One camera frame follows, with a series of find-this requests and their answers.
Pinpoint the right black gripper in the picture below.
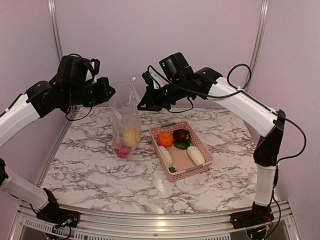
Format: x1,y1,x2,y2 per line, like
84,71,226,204
136,77,188,112

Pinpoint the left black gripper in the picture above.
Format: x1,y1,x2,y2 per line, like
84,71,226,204
63,76,115,107

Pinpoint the clear zip top bag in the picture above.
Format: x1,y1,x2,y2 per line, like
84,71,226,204
108,77,142,160

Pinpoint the yellow knitted fruit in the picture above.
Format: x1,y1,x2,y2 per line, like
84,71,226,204
122,128,141,148

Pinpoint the red knitted apple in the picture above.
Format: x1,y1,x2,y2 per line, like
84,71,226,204
115,146,132,159

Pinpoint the white knitted vegetable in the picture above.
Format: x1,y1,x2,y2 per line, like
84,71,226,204
159,145,174,168
186,146,205,166

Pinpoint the pink plastic basket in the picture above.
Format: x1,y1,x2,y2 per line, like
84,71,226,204
149,121,214,183

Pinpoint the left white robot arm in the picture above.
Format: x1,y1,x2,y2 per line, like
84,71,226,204
0,53,116,223

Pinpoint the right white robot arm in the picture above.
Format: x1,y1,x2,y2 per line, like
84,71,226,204
137,52,286,224

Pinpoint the orange knitted fruit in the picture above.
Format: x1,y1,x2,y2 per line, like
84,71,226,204
157,132,174,148

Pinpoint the dark red knitted beet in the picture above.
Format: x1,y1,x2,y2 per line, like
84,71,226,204
172,128,191,143

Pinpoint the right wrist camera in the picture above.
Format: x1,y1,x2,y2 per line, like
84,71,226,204
141,71,154,86

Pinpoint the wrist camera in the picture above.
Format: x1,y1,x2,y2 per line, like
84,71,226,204
90,58,101,75
141,71,154,86

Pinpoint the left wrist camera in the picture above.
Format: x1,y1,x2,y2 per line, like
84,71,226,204
90,58,101,75

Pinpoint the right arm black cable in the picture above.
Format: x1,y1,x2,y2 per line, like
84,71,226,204
226,63,307,163

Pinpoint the left aluminium frame post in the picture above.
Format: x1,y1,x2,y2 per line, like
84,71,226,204
47,0,63,61

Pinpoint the aluminium frame post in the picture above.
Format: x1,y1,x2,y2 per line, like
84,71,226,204
47,0,63,61
244,0,270,92

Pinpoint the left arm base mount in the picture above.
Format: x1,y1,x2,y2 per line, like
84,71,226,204
36,188,81,228

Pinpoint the aluminium front rail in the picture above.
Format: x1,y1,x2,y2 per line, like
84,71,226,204
8,201,302,240

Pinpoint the right aluminium frame post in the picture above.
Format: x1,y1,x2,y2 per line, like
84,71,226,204
244,0,270,92

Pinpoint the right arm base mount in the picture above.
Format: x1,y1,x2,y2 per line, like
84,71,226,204
230,201,274,229

